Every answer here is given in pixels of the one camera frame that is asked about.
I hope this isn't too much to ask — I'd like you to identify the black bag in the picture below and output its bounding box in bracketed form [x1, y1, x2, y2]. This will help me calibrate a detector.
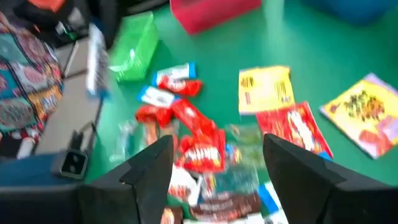
[12, 0, 94, 49]

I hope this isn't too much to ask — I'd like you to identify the colourful patterned cloth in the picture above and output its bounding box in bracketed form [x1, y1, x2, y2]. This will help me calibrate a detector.
[0, 12, 65, 156]

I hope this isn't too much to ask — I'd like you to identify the dark blue plastic bin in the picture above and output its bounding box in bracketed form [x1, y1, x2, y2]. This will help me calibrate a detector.
[302, 0, 398, 26]

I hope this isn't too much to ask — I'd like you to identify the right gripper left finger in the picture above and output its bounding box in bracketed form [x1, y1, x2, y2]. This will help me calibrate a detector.
[79, 134, 175, 224]

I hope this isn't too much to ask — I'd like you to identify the yellow Sour Patch Kids pack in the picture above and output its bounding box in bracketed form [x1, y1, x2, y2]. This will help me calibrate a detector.
[238, 65, 296, 116]
[319, 72, 398, 160]

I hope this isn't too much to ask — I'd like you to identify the black table-level camera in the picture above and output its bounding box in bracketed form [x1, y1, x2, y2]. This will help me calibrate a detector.
[50, 148, 90, 180]

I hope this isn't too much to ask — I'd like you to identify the clear gummy candy pack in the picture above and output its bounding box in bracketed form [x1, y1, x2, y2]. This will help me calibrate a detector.
[141, 119, 165, 149]
[224, 123, 266, 170]
[211, 166, 261, 197]
[109, 119, 142, 164]

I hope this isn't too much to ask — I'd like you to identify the green plastic mesh basket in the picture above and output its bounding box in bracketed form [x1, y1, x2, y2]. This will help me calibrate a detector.
[108, 11, 160, 82]

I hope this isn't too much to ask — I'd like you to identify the orange cloth item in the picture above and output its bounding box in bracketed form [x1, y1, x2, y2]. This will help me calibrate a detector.
[27, 0, 67, 12]

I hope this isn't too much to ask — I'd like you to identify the red Skittles candy pack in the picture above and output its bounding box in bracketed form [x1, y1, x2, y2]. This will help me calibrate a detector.
[255, 101, 334, 160]
[177, 129, 227, 174]

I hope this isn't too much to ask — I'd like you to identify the red plastic bin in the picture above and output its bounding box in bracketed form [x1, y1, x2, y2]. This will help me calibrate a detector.
[169, 0, 262, 35]

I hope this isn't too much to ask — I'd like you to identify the dark blue fabric item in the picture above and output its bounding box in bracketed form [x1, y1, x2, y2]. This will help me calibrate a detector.
[0, 153, 82, 188]

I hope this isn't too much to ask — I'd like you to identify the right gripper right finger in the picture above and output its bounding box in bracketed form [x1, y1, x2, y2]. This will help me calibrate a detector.
[262, 133, 398, 224]

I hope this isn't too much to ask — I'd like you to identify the red KitKat candy bar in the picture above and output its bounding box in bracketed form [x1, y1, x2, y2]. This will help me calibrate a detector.
[157, 77, 203, 96]
[170, 98, 218, 139]
[134, 105, 174, 129]

